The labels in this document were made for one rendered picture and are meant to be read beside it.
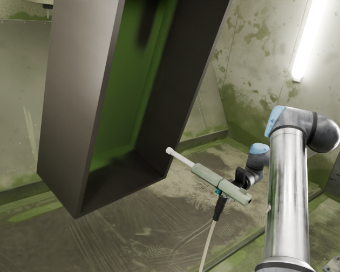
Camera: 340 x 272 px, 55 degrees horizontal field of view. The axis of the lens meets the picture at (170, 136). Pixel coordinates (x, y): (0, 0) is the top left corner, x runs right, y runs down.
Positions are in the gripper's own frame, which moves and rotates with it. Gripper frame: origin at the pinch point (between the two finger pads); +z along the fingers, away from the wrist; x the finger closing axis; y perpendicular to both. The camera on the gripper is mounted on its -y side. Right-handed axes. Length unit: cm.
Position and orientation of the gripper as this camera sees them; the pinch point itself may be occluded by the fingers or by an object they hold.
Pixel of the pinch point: (223, 192)
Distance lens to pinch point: 152.9
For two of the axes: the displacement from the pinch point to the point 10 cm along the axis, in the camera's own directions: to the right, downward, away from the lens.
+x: -7.4, -4.5, 5.0
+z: -6.3, 2.1, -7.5
